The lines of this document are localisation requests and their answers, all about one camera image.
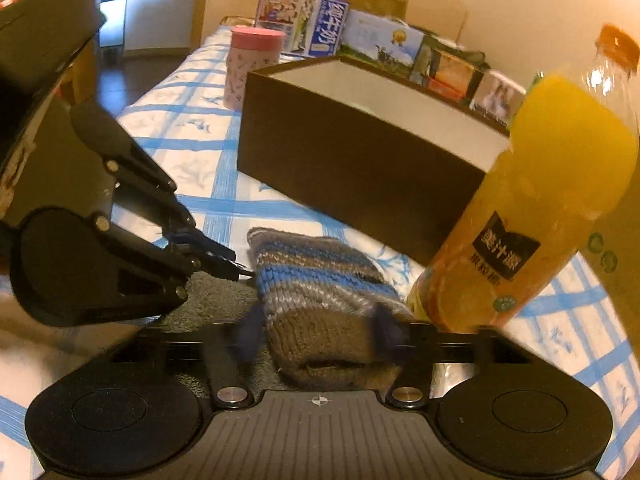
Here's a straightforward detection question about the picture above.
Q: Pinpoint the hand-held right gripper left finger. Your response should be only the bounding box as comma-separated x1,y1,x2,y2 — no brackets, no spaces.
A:
97,305,266,409

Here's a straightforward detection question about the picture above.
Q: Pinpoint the orange juice bottle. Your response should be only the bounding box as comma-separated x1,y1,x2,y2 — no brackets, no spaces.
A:
405,22,640,336

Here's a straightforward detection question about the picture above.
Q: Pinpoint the pink cup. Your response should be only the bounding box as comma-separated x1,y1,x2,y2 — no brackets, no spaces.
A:
223,26,287,111

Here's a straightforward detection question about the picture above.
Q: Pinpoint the blue checked bed sheet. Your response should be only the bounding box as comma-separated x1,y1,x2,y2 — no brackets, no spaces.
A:
0,27,640,480

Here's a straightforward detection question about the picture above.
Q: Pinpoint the striped blue grey knit sock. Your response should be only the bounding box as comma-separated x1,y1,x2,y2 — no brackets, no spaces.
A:
246,226,413,390

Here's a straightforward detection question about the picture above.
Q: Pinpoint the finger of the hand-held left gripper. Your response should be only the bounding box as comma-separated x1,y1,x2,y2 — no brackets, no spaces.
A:
70,100,237,263
97,214,257,287

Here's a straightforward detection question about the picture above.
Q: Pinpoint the blue milk carton box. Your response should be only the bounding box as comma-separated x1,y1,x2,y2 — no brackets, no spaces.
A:
255,0,349,58

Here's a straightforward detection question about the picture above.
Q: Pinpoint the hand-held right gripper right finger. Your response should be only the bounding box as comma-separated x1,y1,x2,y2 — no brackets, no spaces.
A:
372,307,538,409

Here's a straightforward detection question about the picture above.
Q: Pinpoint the orange printed box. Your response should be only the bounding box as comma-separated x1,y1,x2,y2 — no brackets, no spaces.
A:
410,35,490,103

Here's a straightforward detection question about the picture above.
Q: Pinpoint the white green gift box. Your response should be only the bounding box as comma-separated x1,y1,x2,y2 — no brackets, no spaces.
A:
337,9,426,78

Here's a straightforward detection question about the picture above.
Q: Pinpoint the large printed cardboard box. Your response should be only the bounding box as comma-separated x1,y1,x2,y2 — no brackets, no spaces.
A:
577,157,640,303

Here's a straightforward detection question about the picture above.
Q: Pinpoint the small photo print box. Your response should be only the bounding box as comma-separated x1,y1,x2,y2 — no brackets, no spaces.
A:
470,70,527,128

